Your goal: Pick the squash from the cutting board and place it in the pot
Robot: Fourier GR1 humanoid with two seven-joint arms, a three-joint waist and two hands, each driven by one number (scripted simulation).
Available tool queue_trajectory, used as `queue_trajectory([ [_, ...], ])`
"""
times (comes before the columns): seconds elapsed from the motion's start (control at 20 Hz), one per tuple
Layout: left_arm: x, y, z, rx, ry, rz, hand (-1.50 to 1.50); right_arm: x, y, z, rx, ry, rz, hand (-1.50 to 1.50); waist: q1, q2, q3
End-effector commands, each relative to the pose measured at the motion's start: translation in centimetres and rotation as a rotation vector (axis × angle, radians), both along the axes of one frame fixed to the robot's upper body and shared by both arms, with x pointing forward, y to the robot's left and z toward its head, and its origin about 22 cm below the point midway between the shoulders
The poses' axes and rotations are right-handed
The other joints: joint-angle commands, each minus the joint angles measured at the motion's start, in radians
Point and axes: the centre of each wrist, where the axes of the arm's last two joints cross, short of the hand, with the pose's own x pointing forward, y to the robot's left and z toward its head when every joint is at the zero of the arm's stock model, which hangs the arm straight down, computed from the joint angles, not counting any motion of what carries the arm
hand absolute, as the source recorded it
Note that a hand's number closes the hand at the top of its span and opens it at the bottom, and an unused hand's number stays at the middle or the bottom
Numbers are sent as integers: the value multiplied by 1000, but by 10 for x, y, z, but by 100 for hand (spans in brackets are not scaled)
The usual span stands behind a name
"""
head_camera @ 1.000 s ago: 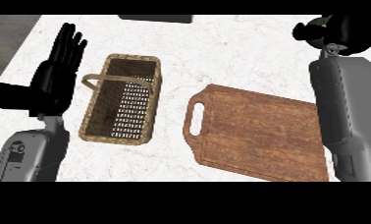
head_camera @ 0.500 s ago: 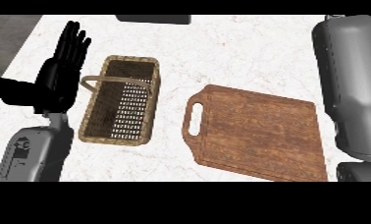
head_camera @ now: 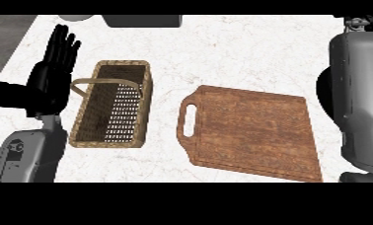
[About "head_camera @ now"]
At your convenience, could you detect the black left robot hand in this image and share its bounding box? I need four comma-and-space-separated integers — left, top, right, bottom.
0, 24, 83, 118

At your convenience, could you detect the brown wooden cutting board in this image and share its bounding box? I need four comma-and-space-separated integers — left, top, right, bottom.
177, 84, 325, 184

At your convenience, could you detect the pale grey round object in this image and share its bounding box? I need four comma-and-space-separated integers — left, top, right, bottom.
58, 15, 96, 23

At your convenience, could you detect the dark grey appliance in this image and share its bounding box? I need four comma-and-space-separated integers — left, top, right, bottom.
101, 15, 185, 29

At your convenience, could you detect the wicker basket with handle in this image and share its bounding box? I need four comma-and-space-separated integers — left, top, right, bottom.
67, 59, 155, 149

